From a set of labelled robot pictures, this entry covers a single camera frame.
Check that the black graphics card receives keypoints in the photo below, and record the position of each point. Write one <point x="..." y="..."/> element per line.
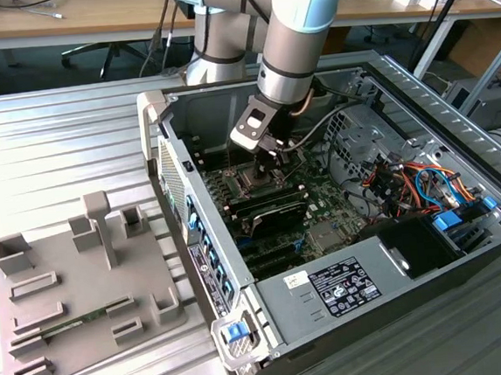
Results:
<point x="279" y="220"/>

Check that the green motherboard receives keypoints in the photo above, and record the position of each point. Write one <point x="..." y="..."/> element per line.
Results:
<point x="321" y="194"/>

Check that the black stand pole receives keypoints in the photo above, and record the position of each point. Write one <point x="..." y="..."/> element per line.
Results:
<point x="450" y="1"/>

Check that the grey open PC case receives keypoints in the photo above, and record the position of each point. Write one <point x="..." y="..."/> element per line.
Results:
<point x="195" y="104"/>

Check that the wooden desk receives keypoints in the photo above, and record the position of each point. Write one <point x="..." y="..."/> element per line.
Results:
<point x="86" y="15"/>

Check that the CPU socket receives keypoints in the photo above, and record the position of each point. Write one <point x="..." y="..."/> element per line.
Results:
<point x="245" y="181"/>

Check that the grey power supply unit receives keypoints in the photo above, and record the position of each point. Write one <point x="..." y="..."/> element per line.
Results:
<point x="283" y="312"/>

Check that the grey parts rack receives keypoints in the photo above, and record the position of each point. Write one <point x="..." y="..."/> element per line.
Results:
<point x="88" y="289"/>

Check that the black expansion slot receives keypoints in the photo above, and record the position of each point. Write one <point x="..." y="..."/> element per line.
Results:
<point x="276" y="266"/>
<point x="270" y="250"/>

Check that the blue disk carrier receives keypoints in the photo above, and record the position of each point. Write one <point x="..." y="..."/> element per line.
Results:
<point x="446" y="221"/>

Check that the green RAM stick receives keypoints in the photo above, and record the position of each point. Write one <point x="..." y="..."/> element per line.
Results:
<point x="75" y="322"/>

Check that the black office chair base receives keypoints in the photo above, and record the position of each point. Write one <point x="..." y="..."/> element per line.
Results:
<point x="111" y="49"/>

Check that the black RAM slot row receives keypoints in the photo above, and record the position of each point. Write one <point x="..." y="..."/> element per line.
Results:
<point x="213" y="161"/>
<point x="260" y="202"/>

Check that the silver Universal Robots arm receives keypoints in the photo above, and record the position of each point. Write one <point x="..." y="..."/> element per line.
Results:
<point x="292" y="61"/>

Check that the silver chipset heatsink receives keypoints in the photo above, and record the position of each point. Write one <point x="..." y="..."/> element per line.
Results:
<point x="326" y="236"/>

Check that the brown cardboard box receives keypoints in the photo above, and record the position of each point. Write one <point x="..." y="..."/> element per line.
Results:
<point x="484" y="44"/>

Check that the blue case latch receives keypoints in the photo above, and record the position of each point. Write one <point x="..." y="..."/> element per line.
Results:
<point x="235" y="332"/>

